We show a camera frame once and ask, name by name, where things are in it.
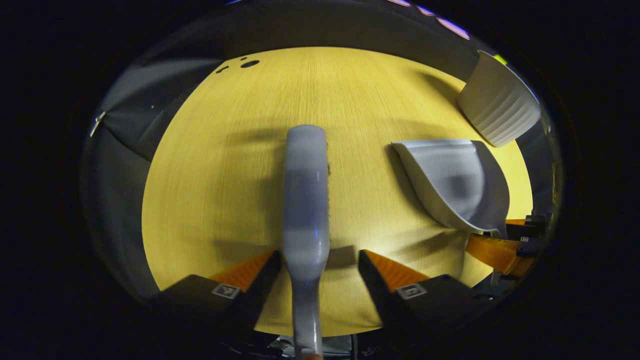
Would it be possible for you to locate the small grey broom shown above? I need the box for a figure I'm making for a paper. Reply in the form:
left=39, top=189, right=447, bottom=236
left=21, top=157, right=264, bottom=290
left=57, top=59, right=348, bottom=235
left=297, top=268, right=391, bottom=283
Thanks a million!
left=281, top=124, right=332, bottom=360

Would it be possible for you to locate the grey dustpan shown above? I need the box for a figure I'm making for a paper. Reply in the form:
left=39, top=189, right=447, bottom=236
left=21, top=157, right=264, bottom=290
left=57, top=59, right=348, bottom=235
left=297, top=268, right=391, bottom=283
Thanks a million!
left=391, top=139, right=511, bottom=237

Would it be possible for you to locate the white ribbed garbage bin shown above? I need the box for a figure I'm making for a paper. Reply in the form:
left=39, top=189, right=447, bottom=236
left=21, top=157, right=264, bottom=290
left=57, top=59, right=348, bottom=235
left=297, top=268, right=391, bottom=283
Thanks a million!
left=457, top=50, right=542, bottom=148

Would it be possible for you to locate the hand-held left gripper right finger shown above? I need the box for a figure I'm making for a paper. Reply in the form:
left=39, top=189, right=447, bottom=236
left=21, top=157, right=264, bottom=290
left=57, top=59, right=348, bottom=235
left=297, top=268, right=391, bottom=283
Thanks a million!
left=358, top=249, right=493, bottom=336

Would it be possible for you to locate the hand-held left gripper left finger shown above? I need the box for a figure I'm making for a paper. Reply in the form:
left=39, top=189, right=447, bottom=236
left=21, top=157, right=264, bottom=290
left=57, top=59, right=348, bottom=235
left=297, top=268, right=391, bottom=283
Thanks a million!
left=150, top=250, right=282, bottom=341

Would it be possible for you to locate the silver cloth clip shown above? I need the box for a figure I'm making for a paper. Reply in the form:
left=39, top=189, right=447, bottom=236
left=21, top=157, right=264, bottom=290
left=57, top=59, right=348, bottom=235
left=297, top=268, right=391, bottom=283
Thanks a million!
left=89, top=111, right=107, bottom=138

